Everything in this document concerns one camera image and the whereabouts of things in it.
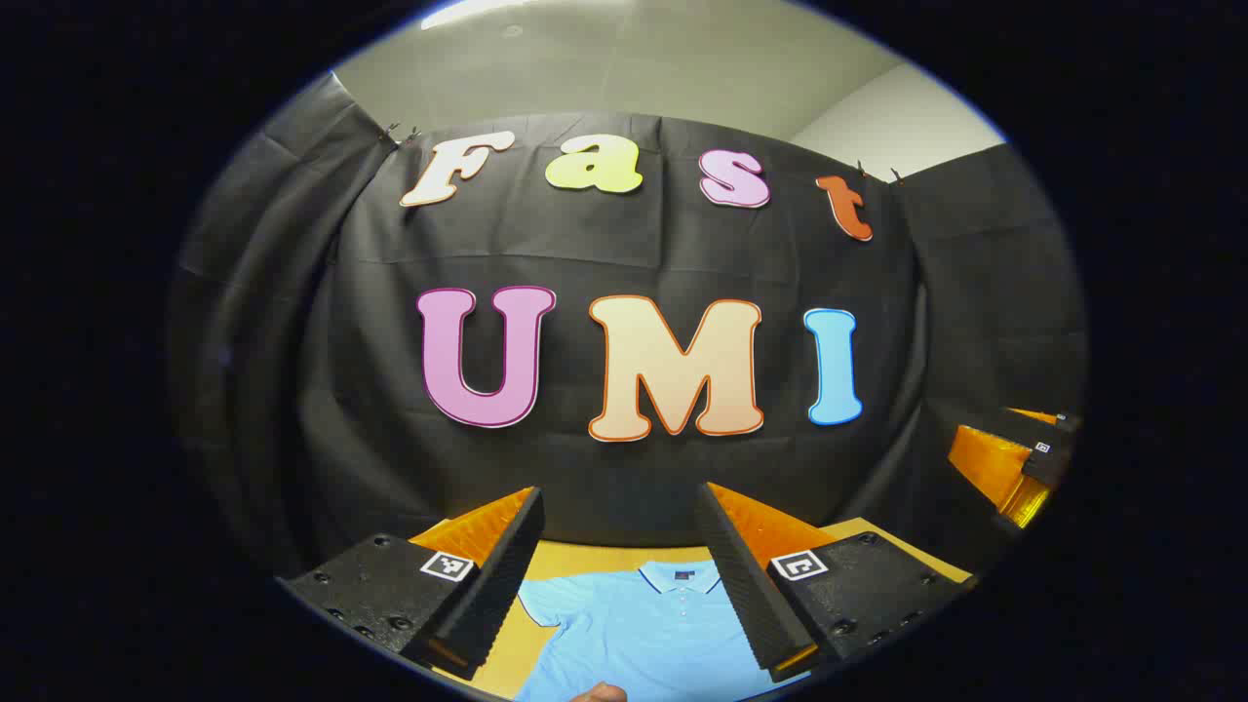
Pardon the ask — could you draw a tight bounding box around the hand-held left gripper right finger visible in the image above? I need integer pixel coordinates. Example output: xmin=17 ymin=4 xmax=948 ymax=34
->
xmin=694 ymin=481 xmax=977 ymax=683

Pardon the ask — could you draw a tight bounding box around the light blue polo T-shirt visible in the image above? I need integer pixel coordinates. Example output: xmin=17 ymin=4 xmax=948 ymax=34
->
xmin=514 ymin=559 xmax=812 ymax=702

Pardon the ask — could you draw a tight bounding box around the black backdrop cloth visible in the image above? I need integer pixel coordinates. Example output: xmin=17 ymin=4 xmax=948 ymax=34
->
xmin=166 ymin=73 xmax=1088 ymax=586

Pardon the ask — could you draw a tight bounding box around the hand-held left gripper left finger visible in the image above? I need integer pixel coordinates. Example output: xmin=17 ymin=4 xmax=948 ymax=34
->
xmin=276 ymin=485 xmax=547 ymax=682

